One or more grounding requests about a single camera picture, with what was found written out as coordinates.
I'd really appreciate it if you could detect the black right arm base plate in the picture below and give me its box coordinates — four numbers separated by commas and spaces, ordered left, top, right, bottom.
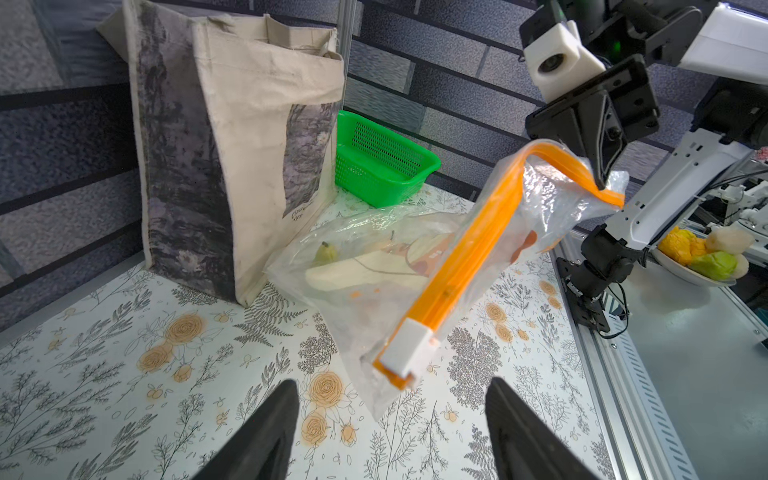
555, 257, 629, 340

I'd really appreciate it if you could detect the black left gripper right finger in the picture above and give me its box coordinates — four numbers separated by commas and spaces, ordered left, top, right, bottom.
485, 377, 596, 480

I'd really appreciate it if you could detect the beige Monet tote bag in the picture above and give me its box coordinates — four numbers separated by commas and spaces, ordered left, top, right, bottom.
98, 1, 345, 306

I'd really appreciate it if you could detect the aluminium front rail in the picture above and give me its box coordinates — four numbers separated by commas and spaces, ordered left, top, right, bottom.
551, 239, 703, 480

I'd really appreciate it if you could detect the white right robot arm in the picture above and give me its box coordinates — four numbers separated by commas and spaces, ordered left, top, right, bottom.
520, 1, 767, 337

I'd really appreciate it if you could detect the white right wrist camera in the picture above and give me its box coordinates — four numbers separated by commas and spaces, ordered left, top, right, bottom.
523, 20, 606, 104

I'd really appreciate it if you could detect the pale yellow pear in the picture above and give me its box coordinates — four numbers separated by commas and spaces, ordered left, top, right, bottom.
305, 251, 428, 292

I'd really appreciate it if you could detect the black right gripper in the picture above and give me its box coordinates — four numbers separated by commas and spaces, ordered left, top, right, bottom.
525, 54, 660, 190

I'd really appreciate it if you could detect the green plastic basket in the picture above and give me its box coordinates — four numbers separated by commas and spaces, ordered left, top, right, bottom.
335, 111, 441, 208

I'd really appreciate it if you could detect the clear orange zip-top bag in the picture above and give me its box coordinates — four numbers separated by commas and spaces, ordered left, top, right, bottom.
266, 140, 629, 418

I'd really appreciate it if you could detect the white bowl of fruit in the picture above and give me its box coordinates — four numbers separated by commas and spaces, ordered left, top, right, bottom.
651, 226, 755, 287

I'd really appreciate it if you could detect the green toy fruit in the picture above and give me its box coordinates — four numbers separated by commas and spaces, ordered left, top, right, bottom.
313, 241, 339, 267

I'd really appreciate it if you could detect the white zip slider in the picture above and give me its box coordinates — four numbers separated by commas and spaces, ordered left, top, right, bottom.
378, 318, 440, 380

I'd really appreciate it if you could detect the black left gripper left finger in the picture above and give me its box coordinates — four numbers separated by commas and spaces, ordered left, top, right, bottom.
193, 380, 299, 480

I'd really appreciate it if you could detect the floral patterned table mat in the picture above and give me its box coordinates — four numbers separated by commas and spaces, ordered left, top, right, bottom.
0, 182, 616, 480

